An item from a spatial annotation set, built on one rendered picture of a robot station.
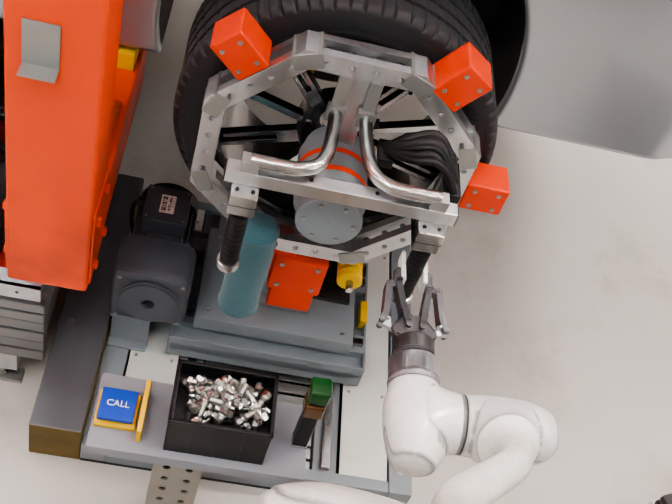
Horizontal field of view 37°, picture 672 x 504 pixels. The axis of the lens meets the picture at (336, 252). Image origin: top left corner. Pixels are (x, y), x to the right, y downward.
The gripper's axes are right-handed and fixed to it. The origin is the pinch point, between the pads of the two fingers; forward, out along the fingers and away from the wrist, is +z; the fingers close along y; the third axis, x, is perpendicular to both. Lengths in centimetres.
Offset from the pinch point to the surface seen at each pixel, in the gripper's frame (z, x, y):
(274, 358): 23, -68, -15
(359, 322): 37, -66, 6
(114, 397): -16, -35, -50
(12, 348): 13, -68, -77
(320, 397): -19.2, -18.1, -12.5
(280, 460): -22.3, -38.1, -16.0
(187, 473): -22, -49, -33
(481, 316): 61, -83, 47
